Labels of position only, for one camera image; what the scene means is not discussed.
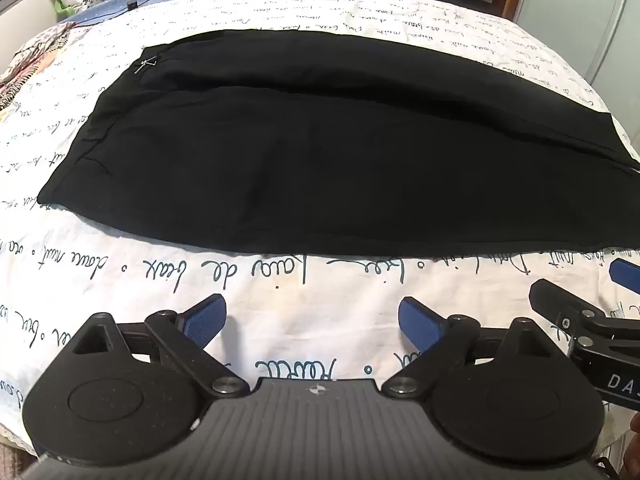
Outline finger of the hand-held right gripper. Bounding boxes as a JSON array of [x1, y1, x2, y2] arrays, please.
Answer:
[[609, 258, 640, 292], [529, 280, 608, 331]]

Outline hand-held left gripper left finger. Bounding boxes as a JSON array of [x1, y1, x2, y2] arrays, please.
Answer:
[[65, 294, 250, 397]]

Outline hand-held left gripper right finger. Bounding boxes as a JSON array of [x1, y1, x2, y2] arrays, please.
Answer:
[[382, 296, 556, 398]]

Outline black pants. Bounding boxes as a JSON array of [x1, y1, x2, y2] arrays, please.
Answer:
[[37, 30, 640, 257]]

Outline white script-print bed sheet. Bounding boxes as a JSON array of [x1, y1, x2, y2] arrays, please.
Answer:
[[0, 0, 640, 463]]

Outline patterned cloth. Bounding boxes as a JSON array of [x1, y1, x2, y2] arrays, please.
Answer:
[[0, 21, 77, 112]]

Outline green bag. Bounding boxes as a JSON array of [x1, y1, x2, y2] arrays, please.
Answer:
[[52, 0, 83, 20]]

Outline black cable with adapter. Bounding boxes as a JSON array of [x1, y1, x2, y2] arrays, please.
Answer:
[[70, 0, 171, 27]]

